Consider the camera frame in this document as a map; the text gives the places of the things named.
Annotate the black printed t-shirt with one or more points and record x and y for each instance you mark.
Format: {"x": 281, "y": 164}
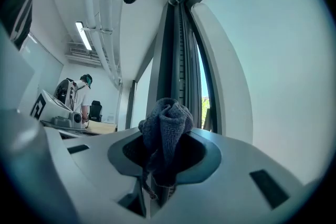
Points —
{"x": 15, "y": 15}

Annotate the dark blue cloth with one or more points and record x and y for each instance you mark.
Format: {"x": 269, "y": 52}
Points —
{"x": 165, "y": 139}

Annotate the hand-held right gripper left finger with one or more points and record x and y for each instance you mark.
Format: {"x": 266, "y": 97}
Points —
{"x": 78, "y": 178}

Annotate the white ceiling pipes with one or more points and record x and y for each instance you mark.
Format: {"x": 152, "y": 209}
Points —
{"x": 102, "y": 42}

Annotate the light wooden table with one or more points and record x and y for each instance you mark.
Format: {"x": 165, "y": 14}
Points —
{"x": 102, "y": 127}

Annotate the white ceiling air vent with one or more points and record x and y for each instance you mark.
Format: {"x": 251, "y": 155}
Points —
{"x": 78, "y": 49}

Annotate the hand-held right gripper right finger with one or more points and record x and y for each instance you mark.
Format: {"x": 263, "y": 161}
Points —
{"x": 223, "y": 204}

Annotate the green outdoor bushes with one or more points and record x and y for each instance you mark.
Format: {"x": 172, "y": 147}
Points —
{"x": 205, "y": 110}

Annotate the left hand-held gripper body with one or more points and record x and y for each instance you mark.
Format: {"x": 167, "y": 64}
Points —
{"x": 52, "y": 110}

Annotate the black office chair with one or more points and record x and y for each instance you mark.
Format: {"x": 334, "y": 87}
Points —
{"x": 95, "y": 111}

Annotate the white frosted window sash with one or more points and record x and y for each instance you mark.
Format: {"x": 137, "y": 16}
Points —
{"x": 275, "y": 73}

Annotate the long ceiling light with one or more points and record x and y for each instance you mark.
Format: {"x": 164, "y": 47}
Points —
{"x": 83, "y": 35}

